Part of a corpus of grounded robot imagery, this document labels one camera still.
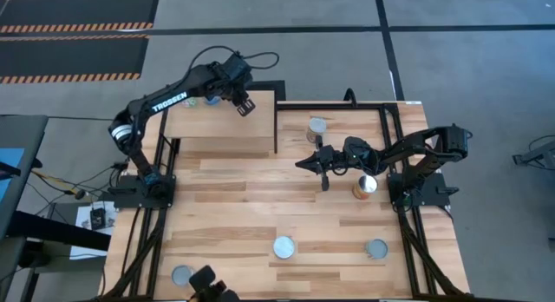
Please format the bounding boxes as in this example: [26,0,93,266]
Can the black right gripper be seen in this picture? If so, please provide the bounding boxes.
[295,135,348,193]

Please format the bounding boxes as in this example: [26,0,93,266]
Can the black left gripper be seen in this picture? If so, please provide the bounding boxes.
[220,78,258,118]

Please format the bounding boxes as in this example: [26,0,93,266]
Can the short pink and teal can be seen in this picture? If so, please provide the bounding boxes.
[305,115,328,144]

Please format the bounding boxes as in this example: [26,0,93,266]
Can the short mandarin orange can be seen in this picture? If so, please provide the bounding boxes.
[364,237,390,261]

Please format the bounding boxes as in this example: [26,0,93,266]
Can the black hazard-striped floor mat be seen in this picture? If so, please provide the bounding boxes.
[0,35,151,85]
[0,0,160,35]

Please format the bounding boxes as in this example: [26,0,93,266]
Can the small black box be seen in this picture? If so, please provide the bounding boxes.
[89,207,108,231]

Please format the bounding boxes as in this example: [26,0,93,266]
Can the white paper sheet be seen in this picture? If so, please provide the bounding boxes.
[69,200,117,260]

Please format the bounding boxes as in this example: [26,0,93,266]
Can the grey desk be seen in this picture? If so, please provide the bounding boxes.
[0,114,49,240]

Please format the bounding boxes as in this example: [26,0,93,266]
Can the black desk leg bar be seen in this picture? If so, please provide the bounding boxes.
[6,209,113,253]

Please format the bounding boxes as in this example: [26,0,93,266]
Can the blue sheet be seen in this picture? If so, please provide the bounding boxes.
[0,147,26,204]

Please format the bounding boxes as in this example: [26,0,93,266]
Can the wooden shelf black frame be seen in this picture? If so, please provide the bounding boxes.
[160,79,287,156]

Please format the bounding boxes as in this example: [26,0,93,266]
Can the black aluminium table frame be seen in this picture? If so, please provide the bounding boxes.
[98,100,473,302]

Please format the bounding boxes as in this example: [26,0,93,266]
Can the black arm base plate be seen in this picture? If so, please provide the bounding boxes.
[387,172,460,208]
[107,174,178,210]

